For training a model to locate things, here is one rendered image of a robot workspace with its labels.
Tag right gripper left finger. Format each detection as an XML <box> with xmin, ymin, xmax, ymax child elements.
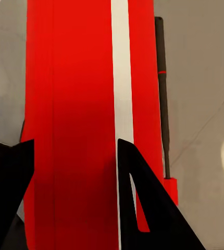
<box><xmin>0</xmin><ymin>139</ymin><xmax>34</xmax><ymax>249</ymax></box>

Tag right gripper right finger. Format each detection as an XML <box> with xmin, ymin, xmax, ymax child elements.
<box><xmin>117</xmin><ymin>139</ymin><xmax>206</xmax><ymax>250</ymax></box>

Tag radio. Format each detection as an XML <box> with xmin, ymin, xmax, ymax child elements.
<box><xmin>19</xmin><ymin>0</ymin><xmax>178</xmax><ymax>250</ymax></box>

